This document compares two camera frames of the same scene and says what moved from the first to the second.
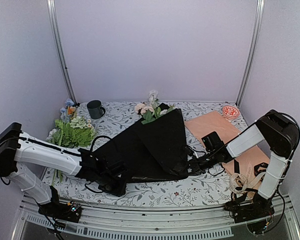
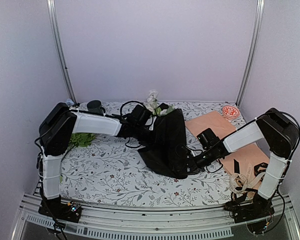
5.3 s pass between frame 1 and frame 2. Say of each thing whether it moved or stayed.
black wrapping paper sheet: stayed
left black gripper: moved
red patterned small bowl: stayed
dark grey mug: stayed
